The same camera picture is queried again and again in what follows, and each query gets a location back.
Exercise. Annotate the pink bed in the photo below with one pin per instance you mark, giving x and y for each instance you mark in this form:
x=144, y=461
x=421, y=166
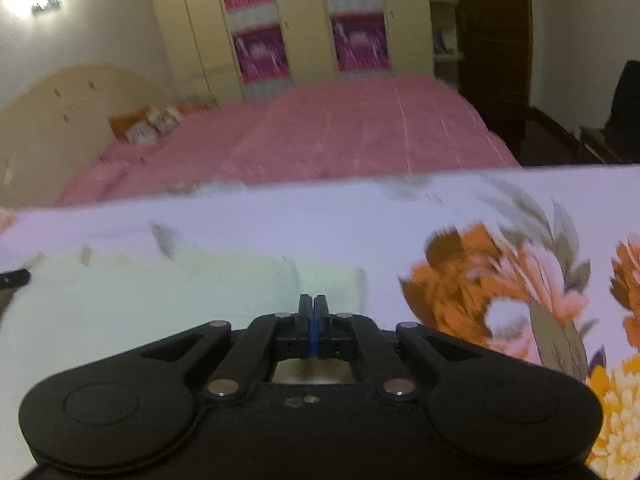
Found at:
x=325, y=130

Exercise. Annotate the pale green knit sweater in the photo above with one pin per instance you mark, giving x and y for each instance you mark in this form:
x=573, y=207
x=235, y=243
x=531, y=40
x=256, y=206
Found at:
x=150, y=300

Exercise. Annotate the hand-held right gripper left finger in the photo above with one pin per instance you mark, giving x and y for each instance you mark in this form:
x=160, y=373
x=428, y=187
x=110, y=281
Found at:
x=306, y=321

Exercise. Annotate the orange pillow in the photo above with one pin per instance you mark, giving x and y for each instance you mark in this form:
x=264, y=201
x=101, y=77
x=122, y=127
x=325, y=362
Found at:
x=122, y=124

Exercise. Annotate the cream wardrobe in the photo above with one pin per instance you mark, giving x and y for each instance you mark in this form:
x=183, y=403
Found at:
x=300, y=25

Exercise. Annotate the cream arched headboard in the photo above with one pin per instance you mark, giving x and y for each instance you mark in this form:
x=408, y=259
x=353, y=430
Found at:
x=55, y=120

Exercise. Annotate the cream corner shelf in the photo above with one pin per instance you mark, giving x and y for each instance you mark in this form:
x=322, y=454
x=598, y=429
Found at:
x=442, y=20

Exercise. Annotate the patterned white pillow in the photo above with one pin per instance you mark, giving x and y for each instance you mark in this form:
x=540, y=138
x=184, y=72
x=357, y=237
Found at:
x=150, y=127

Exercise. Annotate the black chair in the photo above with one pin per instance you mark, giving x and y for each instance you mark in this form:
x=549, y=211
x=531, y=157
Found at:
x=625, y=110

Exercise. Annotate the floral lilac bed sheet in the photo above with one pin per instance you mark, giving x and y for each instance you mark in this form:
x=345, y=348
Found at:
x=350, y=220

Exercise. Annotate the dark brown door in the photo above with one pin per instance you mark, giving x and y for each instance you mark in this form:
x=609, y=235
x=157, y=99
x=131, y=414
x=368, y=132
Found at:
x=492, y=35

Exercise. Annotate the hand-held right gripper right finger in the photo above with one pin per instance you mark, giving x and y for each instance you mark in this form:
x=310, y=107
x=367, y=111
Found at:
x=322, y=321

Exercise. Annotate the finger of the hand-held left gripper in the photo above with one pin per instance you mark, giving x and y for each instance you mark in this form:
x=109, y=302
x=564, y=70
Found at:
x=15, y=279

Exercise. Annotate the light blue shelf ornament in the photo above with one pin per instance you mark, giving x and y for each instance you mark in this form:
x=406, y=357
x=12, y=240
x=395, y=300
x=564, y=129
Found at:
x=441, y=41

